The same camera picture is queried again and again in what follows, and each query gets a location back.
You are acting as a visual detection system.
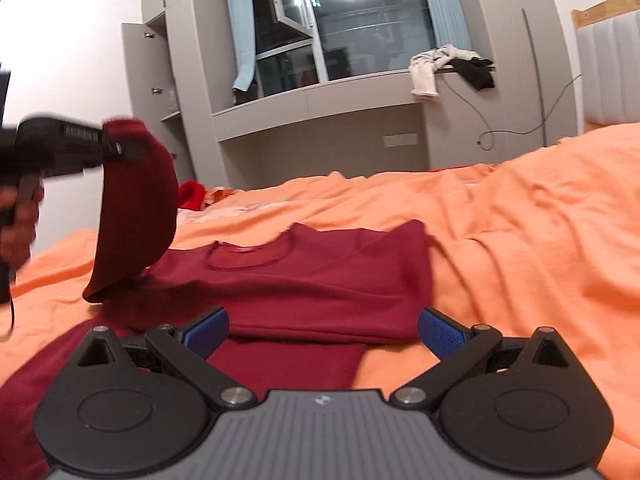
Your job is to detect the white clothes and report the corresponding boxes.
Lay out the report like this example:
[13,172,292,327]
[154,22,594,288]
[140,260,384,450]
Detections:
[409,44,483,100]

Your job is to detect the light blue curtain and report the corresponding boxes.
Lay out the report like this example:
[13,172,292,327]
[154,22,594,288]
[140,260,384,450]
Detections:
[415,0,473,55]
[221,0,259,92]

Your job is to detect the grey window desk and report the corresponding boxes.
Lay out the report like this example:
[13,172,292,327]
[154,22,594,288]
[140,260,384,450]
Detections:
[212,66,497,192]

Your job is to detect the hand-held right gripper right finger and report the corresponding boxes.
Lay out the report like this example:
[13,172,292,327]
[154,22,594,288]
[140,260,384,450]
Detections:
[389,306,573,408]

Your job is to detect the black cable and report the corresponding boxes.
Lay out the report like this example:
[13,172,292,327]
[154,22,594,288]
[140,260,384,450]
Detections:
[442,74,584,152]

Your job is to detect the pale patterned bed sheet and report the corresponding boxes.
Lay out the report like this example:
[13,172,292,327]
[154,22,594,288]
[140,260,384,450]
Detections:
[177,186,301,228]

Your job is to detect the grey wardrobe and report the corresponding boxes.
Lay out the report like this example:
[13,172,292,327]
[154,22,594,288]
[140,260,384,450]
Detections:
[121,0,238,192]

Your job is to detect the window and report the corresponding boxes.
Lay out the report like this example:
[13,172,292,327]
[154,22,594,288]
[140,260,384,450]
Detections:
[249,0,440,98]

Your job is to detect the padded bed headboard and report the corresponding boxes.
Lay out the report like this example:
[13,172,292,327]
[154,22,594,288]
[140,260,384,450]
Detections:
[571,0,640,134]

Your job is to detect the dark red shirt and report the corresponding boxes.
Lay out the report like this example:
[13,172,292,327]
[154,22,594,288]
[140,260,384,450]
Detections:
[0,117,435,480]

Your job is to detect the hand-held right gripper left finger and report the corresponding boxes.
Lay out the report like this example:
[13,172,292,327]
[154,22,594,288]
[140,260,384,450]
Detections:
[67,306,256,408]

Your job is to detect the black clothes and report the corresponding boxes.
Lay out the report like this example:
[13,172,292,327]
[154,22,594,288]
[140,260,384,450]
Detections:
[451,57,497,93]

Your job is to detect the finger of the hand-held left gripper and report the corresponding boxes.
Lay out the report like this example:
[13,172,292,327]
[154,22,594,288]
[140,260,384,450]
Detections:
[100,127,152,163]

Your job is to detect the orange blanket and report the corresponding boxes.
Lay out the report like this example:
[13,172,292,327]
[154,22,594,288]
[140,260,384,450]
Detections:
[0,122,640,480]

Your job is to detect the bright red cloth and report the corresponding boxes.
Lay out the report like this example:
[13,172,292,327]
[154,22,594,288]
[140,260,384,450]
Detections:
[177,180,207,211]

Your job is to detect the thin black rod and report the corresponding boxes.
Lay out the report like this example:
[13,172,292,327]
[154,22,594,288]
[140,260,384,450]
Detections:
[521,8,550,147]

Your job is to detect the dark item under curtain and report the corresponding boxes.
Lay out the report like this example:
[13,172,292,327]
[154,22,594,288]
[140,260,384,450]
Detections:
[231,86,261,107]

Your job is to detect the person's left hand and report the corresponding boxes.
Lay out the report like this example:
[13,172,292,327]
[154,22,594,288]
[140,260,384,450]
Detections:
[0,184,47,267]

